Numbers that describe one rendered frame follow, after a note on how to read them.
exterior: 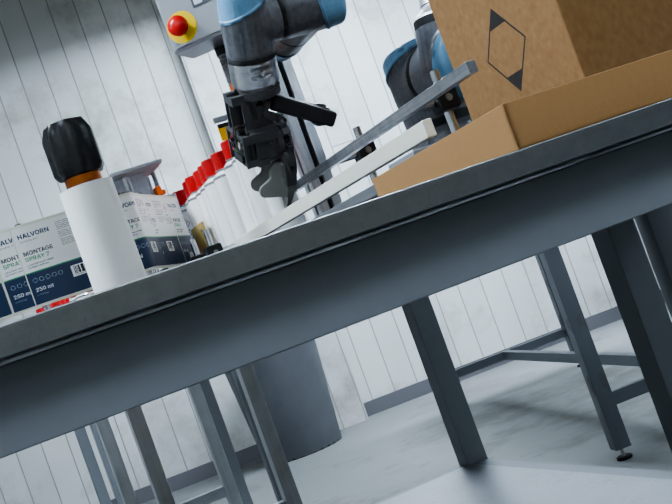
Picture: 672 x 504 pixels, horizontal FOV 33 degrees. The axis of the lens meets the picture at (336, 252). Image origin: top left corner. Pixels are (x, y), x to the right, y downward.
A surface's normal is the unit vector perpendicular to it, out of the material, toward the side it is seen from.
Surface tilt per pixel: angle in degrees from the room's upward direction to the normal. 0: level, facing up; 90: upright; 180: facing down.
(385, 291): 90
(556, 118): 90
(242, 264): 90
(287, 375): 95
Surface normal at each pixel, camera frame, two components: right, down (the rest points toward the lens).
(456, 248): 0.31, -0.14
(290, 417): 0.06, 0.04
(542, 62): -0.89, 0.32
